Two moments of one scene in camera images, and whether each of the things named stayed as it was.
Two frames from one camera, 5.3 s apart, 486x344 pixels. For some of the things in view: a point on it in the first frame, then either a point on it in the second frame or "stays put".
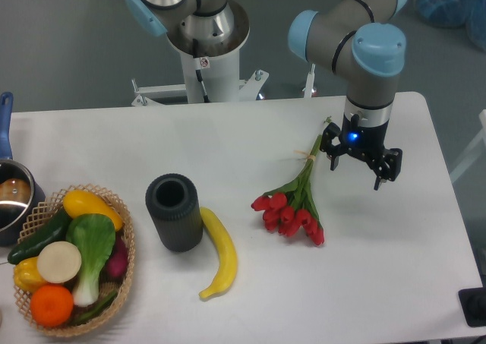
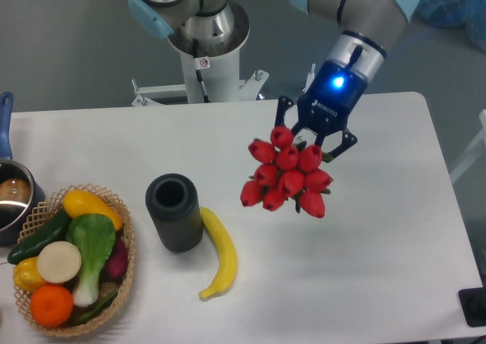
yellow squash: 80,202 stays put
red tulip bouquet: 291,208 to 288,168
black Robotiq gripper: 368,142 to 328,105
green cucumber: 55,231 stays put
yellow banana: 231,253 stays put
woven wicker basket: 77,250 stays put
